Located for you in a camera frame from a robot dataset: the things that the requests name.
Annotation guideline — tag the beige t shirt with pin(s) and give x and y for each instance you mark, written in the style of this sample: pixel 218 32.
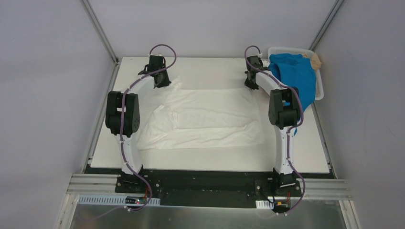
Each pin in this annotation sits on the beige t shirt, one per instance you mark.
pixel 314 60

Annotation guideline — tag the aluminium frame rail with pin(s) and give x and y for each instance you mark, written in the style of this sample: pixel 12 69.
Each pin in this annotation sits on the aluminium frame rail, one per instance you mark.
pixel 103 184

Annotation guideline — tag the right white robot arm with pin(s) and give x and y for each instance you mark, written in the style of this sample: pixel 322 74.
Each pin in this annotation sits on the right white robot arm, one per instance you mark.
pixel 284 114

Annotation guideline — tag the right white cable duct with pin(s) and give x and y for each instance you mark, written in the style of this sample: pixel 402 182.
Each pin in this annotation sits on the right white cable duct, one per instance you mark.
pixel 264 204

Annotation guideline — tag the white t shirt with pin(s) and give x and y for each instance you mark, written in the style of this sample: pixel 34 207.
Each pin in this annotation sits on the white t shirt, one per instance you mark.
pixel 176 118

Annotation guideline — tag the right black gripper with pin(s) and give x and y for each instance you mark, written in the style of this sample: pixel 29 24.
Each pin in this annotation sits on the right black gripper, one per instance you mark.
pixel 250 80

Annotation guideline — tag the blue t shirt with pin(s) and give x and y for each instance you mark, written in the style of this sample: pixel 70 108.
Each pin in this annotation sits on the blue t shirt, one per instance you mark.
pixel 295 70

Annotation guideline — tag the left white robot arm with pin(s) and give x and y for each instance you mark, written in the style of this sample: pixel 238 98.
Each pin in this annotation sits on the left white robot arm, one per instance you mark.
pixel 123 112

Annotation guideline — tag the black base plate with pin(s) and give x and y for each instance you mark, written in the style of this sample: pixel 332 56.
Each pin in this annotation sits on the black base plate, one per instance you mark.
pixel 212 189

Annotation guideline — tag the left white cable duct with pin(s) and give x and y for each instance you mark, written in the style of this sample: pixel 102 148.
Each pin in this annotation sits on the left white cable duct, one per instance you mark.
pixel 117 200

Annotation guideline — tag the white plastic laundry basket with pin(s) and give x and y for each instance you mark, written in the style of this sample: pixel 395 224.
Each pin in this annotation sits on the white plastic laundry basket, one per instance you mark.
pixel 309 53

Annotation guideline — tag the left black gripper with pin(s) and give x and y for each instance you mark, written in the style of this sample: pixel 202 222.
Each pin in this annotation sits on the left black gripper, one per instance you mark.
pixel 161 78

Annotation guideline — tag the white cable duct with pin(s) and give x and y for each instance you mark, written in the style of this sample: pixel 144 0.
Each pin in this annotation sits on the white cable duct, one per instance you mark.
pixel 264 204
pixel 117 200

